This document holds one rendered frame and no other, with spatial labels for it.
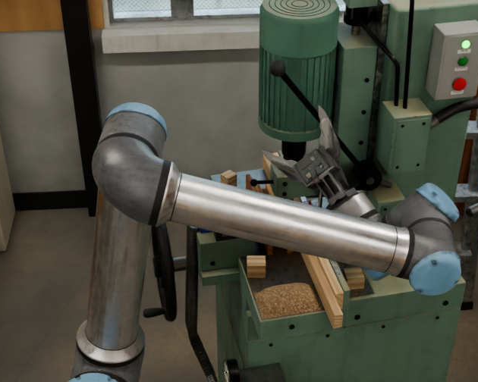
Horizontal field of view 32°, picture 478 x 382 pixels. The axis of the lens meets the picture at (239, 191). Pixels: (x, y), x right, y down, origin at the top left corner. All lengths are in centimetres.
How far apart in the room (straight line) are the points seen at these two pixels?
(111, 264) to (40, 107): 195
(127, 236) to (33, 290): 182
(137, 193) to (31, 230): 235
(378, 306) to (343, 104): 54
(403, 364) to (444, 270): 91
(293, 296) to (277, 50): 56
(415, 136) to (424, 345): 66
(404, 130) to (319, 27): 30
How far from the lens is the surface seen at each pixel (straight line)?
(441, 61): 188
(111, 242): 165
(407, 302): 221
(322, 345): 222
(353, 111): 198
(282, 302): 193
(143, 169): 141
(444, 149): 209
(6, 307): 339
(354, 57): 192
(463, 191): 308
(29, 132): 364
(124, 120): 153
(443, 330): 234
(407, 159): 195
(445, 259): 149
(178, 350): 311
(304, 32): 183
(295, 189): 210
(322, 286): 196
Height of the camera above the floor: 225
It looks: 36 degrees down
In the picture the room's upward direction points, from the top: straight up
